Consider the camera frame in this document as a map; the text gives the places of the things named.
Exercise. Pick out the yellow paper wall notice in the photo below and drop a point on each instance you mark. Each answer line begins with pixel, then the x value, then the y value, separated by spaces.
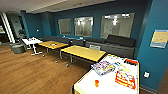
pixel 159 39

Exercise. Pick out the red board game box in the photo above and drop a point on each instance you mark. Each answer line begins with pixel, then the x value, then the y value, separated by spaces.
pixel 126 80

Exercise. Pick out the dark grey long sofa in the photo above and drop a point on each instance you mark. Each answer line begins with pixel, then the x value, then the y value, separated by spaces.
pixel 116 46

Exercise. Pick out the white wall outlet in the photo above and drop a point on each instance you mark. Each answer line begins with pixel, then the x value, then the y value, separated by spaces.
pixel 146 74

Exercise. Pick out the grey round ottoman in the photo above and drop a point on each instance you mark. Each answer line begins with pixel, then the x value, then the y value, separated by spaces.
pixel 17 48

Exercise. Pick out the yellow wooden table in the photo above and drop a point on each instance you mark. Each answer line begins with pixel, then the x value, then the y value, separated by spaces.
pixel 83 53
pixel 52 44

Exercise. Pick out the white board game box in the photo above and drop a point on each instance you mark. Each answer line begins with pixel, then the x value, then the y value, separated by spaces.
pixel 120 66

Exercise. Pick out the small white table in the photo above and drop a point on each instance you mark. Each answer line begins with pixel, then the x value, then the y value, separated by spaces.
pixel 31 41

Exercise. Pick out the grey framed wall window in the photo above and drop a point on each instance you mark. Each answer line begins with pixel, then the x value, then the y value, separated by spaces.
pixel 117 26
pixel 83 26
pixel 65 26

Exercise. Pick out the blue game box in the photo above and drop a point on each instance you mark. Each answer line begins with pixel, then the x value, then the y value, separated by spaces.
pixel 103 68

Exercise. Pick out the yellow air hockey table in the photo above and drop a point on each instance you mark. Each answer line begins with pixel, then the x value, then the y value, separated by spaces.
pixel 106 85

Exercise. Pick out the small white slatted box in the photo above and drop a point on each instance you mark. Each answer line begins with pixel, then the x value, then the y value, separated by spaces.
pixel 94 47

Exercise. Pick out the black and red box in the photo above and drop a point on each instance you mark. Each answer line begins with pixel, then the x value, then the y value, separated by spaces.
pixel 131 61

